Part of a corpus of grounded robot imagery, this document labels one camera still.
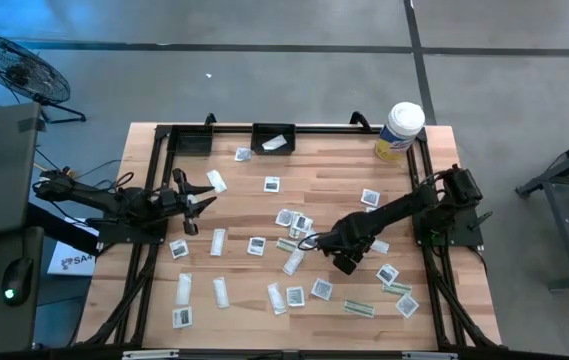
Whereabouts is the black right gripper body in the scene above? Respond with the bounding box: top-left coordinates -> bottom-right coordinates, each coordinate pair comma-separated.
313,227 -> 366,276

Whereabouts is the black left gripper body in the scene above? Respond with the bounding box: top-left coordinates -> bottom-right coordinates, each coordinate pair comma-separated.
156,167 -> 201,237

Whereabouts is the black plastic mesh basket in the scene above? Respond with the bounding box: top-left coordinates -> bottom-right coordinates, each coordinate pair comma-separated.
171,124 -> 215,157
250,122 -> 298,157

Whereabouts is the white printed box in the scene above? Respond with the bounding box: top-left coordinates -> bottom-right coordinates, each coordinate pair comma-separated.
46,216 -> 101,278

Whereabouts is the Lysol disinfecting wipes canister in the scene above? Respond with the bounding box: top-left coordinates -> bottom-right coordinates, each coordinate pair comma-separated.
373,101 -> 427,164

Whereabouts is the black support beam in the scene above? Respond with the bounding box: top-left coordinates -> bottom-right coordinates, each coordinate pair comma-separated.
24,202 -> 104,257

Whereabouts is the black computer mouse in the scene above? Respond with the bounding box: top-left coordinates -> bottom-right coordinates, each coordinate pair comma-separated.
1,256 -> 35,308

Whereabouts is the black floor fan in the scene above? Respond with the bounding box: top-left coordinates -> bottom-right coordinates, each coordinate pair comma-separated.
0,32 -> 88,125

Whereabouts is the grey metal cart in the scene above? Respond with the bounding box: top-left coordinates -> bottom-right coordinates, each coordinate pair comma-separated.
515,127 -> 569,292

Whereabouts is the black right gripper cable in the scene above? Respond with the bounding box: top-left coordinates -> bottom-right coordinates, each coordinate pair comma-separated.
297,232 -> 321,252

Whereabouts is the grey metal bracket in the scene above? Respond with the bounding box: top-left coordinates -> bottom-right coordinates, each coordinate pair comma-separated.
121,349 -> 181,360
401,351 -> 459,360

